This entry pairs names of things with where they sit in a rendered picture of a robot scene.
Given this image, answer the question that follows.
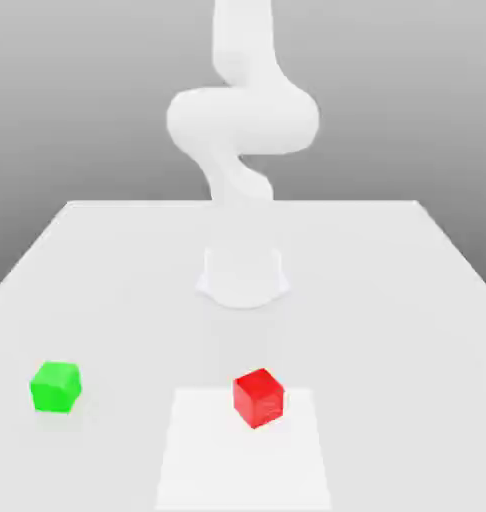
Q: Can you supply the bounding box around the small red cube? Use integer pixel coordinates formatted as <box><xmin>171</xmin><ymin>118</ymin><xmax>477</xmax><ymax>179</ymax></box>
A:
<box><xmin>232</xmin><ymin>367</ymin><xmax>286</xmax><ymax>430</ymax></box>

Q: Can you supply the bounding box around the small green cube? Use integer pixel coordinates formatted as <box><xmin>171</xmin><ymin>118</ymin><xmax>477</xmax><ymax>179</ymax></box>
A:
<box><xmin>29</xmin><ymin>360</ymin><xmax>83</xmax><ymax>415</ymax></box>

